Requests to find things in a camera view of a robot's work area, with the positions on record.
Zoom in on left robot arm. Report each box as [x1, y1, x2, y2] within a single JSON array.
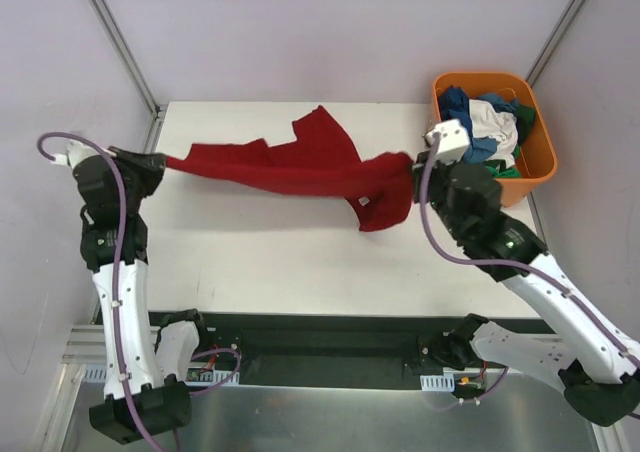
[[67, 140, 212, 445]]

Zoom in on orange plastic basket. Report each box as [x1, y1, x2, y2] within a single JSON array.
[[433, 71, 557, 206]]

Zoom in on blue t-shirt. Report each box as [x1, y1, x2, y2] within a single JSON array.
[[437, 86, 518, 168]]

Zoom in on right aluminium corner post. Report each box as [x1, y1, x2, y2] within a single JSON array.
[[525, 0, 589, 87]]

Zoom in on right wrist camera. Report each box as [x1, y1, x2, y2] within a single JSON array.
[[424, 119, 470, 165]]

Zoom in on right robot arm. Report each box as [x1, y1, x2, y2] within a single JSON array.
[[413, 149, 639, 427]]

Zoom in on red t-shirt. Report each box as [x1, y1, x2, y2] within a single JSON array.
[[166, 106, 414, 232]]

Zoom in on white t-shirt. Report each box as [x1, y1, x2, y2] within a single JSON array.
[[469, 99, 504, 163]]

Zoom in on aluminium corner post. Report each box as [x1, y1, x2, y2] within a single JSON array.
[[74, 0, 167, 118], [525, 0, 589, 87]]

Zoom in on aluminium frame rail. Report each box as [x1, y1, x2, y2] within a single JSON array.
[[62, 324, 604, 376]]

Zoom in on left aluminium corner post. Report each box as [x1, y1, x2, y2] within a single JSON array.
[[74, 0, 167, 118]]

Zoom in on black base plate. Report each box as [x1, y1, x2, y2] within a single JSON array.
[[149, 310, 509, 388]]

